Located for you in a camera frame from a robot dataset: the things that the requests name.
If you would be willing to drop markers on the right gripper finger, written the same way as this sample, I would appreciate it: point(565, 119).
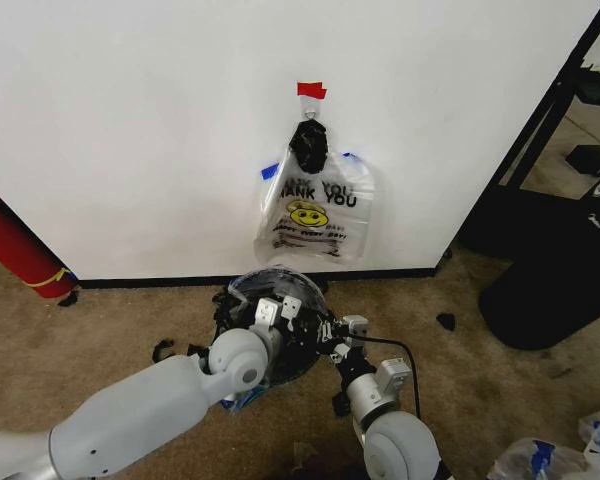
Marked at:
point(328, 333)
point(339, 355)

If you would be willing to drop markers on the black round trash bin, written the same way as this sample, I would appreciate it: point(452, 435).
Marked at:
point(275, 295)

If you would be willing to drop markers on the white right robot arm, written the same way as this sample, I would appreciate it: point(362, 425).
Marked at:
point(395, 440)

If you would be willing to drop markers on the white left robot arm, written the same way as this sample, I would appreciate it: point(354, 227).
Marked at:
point(145, 410)

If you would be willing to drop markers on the clear blue-striped plastic bag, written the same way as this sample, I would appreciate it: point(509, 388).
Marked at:
point(240, 397)

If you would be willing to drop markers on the clear smiley print plastic bag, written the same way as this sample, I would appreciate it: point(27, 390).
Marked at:
point(325, 235)

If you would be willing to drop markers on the black crumpled bag bundle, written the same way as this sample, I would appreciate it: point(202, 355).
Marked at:
point(310, 142)

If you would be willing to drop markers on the black plastic scrap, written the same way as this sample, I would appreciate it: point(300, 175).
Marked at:
point(196, 348)
point(447, 322)
point(163, 348)
point(339, 404)

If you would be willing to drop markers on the blue tape piece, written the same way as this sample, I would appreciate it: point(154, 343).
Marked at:
point(351, 155)
point(270, 171)

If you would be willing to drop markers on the tall black floor appliance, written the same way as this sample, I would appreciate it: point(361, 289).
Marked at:
point(555, 280)

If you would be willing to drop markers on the red tape strip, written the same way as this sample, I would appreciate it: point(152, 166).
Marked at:
point(311, 89)

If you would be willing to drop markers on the red cylinder with yellow band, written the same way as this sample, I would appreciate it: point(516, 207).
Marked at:
point(15, 240)

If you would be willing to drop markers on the flat black box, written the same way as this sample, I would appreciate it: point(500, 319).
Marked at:
point(591, 159)

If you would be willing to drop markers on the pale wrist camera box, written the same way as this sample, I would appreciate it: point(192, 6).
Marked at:
point(291, 307)
point(355, 325)

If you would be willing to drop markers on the clear adhesive wall hook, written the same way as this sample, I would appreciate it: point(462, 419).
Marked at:
point(312, 110)

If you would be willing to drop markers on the black metal rack frame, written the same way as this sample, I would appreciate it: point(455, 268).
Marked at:
point(535, 125)

